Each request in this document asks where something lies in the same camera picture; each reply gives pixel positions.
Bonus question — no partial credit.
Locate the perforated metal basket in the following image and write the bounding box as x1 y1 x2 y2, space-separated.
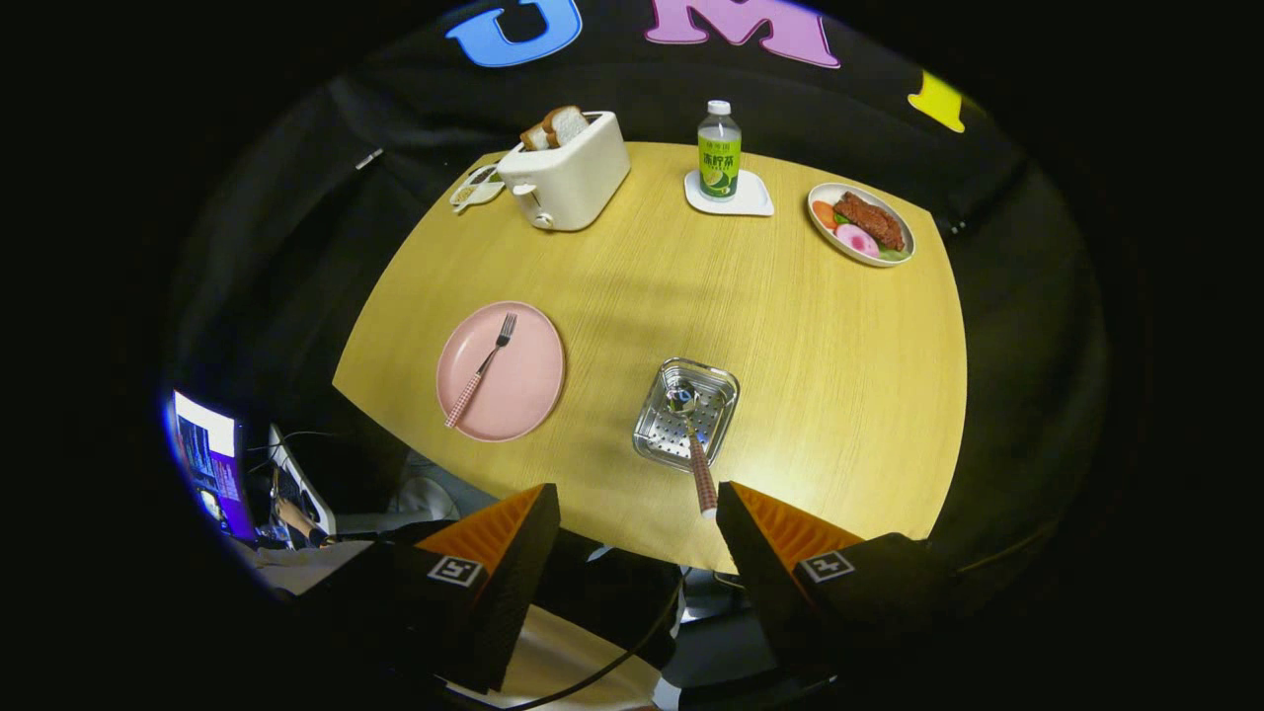
632 357 741 473

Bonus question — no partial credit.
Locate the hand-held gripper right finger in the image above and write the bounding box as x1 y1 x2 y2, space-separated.
716 482 988 692

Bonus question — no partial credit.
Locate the computer monitor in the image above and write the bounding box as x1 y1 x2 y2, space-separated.
170 390 256 541

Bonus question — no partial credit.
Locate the white coaster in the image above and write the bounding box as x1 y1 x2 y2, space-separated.
683 169 775 218

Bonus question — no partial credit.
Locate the green label drink bottle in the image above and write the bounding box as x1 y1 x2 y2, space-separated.
697 100 743 201

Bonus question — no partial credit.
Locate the white divided snack dish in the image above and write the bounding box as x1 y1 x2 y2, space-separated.
449 163 505 213

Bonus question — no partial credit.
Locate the white plate of food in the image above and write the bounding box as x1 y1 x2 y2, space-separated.
807 183 916 269

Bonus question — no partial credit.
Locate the checkered handle spoon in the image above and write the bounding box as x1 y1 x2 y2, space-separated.
665 385 719 519

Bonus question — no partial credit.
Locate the white laptop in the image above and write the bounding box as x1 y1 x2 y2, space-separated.
267 425 337 539

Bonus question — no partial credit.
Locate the checkered handle fork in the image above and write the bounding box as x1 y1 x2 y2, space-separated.
444 313 518 430

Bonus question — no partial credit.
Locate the white toaster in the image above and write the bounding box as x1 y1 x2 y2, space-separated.
497 111 632 232

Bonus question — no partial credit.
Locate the black cable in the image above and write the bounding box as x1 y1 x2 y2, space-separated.
504 583 684 711

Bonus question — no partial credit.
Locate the pink plate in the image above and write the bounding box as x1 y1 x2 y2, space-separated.
436 301 567 442

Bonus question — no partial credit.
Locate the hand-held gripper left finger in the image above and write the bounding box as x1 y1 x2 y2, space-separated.
296 482 561 695

